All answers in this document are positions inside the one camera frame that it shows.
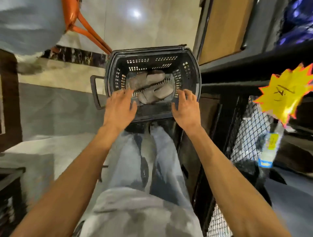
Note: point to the person's right hand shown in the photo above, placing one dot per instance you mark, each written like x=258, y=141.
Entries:
x=188, y=112

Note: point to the person's left hand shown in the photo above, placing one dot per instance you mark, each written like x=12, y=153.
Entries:
x=119, y=112

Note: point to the black slipper display shelf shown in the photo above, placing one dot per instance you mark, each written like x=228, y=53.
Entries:
x=220, y=110

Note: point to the person's left forearm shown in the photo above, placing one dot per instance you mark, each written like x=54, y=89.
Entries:
x=66, y=190

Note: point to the person's light blue jeans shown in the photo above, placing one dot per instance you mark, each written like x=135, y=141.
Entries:
x=127, y=158

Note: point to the dark brown display cabinet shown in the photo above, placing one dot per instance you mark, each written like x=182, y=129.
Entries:
x=225, y=29

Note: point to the person's light grey shirt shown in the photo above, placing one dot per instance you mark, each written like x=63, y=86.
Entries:
x=137, y=214

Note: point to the yellow starburst price sticker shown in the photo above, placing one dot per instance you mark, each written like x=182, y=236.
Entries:
x=283, y=95

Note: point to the brown wooden stand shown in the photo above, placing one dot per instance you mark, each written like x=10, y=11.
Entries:
x=9, y=97

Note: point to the black cartoon poster board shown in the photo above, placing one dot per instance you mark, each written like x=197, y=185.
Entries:
x=9, y=200

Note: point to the orange frame grey stool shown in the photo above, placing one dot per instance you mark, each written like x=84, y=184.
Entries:
x=29, y=24

